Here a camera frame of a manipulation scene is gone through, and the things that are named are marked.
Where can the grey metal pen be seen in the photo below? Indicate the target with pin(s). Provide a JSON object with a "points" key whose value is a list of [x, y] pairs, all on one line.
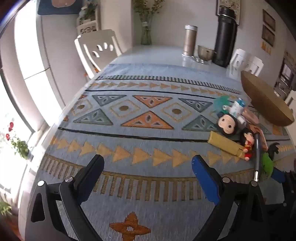
{"points": [[257, 157]]}

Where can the blue wall picture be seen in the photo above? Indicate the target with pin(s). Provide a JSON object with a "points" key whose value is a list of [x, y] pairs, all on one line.
{"points": [[46, 7]]}

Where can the small white and blue bottle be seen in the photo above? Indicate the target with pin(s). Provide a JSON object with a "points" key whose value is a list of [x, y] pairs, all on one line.
{"points": [[235, 110]]}

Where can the large framed picture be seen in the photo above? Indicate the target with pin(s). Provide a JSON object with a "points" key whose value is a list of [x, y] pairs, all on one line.
{"points": [[238, 9]]}

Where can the pink card box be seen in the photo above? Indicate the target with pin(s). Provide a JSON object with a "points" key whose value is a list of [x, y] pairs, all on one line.
{"points": [[261, 136]]}

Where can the shelf cabinet with items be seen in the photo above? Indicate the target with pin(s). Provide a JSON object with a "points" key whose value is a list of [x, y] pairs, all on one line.
{"points": [[286, 74]]}

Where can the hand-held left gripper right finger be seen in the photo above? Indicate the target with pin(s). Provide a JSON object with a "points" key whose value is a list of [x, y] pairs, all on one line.
{"points": [[205, 178]]}

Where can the glass vase with green branches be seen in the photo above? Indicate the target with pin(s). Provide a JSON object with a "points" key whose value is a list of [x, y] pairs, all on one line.
{"points": [[146, 32]]}

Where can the blue patterned tablecloth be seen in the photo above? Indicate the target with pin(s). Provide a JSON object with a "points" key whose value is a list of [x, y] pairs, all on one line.
{"points": [[138, 143]]}

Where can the yellow hanging ornament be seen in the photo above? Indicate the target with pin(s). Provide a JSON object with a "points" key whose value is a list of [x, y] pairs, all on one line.
{"points": [[266, 48]]}

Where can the white carved plant stand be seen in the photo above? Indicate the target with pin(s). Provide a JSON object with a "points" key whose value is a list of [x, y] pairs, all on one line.
{"points": [[87, 25]]}

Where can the small doll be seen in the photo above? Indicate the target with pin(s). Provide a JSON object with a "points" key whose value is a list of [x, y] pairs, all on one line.
{"points": [[247, 143]]}

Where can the green toy figure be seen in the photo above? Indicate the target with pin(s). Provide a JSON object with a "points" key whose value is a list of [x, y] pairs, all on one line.
{"points": [[267, 162]]}

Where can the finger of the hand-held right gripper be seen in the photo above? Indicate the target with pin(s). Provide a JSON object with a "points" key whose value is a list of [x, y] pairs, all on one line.
{"points": [[278, 176]]}

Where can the teal plastic toy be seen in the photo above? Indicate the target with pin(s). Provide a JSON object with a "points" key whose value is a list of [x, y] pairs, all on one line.
{"points": [[219, 104]]}

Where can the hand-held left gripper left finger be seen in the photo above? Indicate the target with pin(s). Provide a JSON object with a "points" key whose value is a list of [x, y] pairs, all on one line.
{"points": [[86, 192]]}

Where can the gold ribbed bowl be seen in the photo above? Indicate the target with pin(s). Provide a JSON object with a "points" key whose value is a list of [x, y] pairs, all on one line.
{"points": [[266, 102]]}

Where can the red flowering plant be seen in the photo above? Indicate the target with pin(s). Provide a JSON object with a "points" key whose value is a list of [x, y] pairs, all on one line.
{"points": [[19, 146]]}

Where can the big-head black-haired doll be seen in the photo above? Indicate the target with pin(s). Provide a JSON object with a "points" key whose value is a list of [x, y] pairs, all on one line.
{"points": [[227, 124]]}

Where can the small framed picture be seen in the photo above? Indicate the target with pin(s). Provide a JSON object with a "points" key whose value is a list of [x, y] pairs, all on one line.
{"points": [[268, 19], [268, 36]]}

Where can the white dining chair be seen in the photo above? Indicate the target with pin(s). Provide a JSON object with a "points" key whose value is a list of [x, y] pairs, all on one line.
{"points": [[242, 61], [291, 98], [97, 48]]}

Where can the champagne thermos flask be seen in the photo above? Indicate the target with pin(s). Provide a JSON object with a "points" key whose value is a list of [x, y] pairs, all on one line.
{"points": [[189, 39]]}

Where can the large black bottle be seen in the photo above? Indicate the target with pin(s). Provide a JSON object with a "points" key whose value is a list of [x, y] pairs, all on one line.
{"points": [[224, 39]]}

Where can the yellow rectangular box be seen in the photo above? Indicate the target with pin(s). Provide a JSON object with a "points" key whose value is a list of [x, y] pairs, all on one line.
{"points": [[222, 141]]}

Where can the grey glass bowl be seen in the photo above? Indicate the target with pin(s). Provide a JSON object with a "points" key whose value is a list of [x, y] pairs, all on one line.
{"points": [[205, 52]]}

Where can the round metal coaster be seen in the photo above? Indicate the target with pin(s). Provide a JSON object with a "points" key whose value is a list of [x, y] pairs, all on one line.
{"points": [[200, 60]]}

